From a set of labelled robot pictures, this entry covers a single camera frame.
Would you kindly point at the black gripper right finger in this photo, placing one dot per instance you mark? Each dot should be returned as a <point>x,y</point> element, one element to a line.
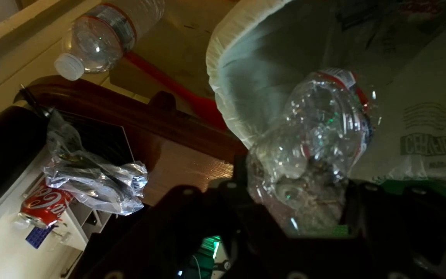
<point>408,232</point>

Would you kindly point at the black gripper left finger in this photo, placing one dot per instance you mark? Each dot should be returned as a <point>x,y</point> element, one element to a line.
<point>181,232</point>

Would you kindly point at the crushed clear plastic bottle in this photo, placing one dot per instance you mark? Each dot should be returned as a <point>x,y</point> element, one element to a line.
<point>315,148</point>

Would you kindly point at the red cola can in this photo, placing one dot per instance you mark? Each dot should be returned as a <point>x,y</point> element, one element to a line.
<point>44,203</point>

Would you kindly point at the translucent trash bag liner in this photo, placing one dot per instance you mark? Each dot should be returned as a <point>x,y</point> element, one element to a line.
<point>428,86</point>

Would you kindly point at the crumpled clear plastic bag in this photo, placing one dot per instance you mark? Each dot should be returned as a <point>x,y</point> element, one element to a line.
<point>92,175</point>

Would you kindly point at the red long object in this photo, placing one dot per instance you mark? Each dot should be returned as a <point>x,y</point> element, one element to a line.
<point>170,82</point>

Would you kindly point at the full water bottle red label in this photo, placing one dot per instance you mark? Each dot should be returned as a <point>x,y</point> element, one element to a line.
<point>103,35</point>

